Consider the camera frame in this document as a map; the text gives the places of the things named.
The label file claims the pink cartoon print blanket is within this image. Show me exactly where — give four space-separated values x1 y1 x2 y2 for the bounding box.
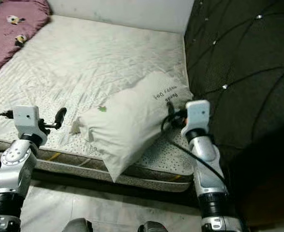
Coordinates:
0 0 51 80

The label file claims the white quilted mattress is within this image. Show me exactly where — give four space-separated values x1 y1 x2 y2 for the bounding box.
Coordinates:
0 14 196 194

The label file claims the dark bed base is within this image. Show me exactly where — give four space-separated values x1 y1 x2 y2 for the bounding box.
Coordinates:
38 164 203 209

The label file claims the black tufted headboard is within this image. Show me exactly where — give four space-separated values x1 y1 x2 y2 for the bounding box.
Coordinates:
183 0 284 160

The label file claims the grey left robot leg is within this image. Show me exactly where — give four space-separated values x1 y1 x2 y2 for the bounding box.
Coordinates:
62 217 93 232

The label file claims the grey robot leg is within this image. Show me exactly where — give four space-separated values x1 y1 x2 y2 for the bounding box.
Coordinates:
137 221 169 232
62 217 93 232

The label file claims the grey right robot leg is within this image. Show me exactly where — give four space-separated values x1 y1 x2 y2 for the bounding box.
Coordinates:
137 221 169 232

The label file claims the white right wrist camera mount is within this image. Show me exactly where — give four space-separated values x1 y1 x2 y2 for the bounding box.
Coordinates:
181 100 210 136

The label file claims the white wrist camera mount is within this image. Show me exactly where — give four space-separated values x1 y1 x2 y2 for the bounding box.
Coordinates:
14 105 47 141
181 100 210 136

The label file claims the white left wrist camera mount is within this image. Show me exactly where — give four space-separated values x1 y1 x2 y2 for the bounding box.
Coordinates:
14 105 47 141

